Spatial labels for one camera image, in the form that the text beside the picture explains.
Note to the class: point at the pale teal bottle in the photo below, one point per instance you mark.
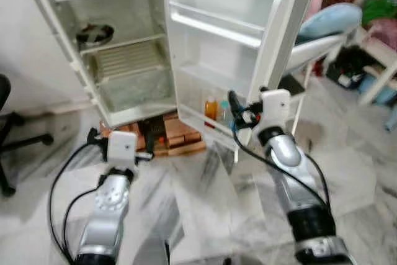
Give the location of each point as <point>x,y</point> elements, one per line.
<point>224,112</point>

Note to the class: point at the orange brick fridge stand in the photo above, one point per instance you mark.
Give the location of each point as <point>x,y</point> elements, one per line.
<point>180,131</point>

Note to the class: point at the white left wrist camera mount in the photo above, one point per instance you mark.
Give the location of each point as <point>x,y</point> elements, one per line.
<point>122,148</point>

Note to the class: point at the black office chair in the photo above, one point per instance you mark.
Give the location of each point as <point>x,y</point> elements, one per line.
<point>12,141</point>

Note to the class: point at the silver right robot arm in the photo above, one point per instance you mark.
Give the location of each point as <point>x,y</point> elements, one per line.
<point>298,184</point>

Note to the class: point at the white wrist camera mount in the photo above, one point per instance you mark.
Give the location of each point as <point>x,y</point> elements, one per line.
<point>122,148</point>
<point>273,110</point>

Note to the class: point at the maroon bag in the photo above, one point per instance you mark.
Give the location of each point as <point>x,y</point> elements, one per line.
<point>384,34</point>

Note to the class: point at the black bag white label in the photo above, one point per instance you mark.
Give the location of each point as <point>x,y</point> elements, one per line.
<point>347,66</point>

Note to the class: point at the light blue cushion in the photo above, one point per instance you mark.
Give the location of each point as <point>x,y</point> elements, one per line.
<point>332,22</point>

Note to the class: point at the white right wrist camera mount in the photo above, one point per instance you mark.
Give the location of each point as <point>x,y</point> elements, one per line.
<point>273,110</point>

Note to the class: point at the green plastic bag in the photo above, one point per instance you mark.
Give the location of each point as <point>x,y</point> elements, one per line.
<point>381,7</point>

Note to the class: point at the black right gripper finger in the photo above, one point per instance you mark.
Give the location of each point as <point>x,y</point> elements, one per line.
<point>234,102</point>

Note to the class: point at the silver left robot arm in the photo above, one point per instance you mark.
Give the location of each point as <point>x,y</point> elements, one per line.
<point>108,209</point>

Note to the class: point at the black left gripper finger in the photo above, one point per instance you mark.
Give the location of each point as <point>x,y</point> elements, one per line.
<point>149,141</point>

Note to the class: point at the white folding chair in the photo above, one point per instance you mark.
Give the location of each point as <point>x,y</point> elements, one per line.
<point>310,54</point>

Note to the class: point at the grey fridge door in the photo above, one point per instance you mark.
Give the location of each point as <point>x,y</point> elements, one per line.
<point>223,60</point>

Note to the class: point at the clear crisper drawer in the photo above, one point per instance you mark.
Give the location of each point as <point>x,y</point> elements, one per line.
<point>136,91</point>

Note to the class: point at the orange red drink bottle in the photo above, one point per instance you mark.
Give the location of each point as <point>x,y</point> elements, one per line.
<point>211,110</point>

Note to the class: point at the black round dish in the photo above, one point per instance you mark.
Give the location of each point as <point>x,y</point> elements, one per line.
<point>95,33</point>

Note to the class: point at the beige wooden rack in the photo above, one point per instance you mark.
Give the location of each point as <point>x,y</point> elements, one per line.
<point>381,60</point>

